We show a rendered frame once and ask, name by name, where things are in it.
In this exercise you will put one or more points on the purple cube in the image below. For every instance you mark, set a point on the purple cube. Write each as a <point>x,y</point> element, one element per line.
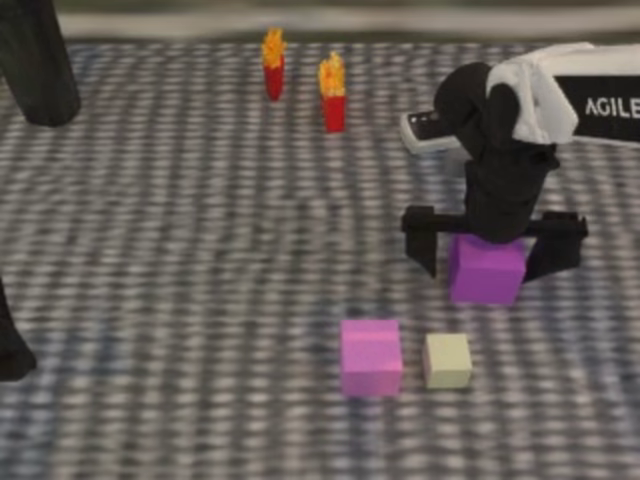
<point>487,272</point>

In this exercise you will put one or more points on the pale yellow cube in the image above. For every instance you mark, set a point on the pale yellow cube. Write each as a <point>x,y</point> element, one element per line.
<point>447,361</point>

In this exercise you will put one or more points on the pink cube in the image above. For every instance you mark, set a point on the pink cube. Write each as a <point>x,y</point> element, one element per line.
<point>371,359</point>

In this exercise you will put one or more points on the red toy fries box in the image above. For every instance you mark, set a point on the red toy fries box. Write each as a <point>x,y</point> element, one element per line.
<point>333,97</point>
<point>274,67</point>

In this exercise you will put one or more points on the grey woven table mat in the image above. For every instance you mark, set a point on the grey woven table mat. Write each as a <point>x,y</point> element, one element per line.
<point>200,260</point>

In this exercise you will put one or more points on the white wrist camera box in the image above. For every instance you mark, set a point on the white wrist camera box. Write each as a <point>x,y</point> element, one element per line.
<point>425,131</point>

